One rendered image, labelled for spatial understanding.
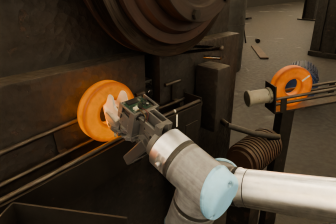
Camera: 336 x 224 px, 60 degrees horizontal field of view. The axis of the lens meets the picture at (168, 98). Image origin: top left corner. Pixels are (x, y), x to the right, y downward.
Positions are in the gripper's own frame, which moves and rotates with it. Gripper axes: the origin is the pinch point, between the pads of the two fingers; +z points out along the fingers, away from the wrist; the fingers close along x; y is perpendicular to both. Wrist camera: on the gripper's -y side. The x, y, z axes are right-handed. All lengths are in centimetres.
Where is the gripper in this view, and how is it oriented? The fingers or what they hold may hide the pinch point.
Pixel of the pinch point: (107, 104)
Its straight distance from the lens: 74.1
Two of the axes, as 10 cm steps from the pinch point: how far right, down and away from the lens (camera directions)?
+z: -6.8, -5.0, 5.3
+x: -7.1, 2.8, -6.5
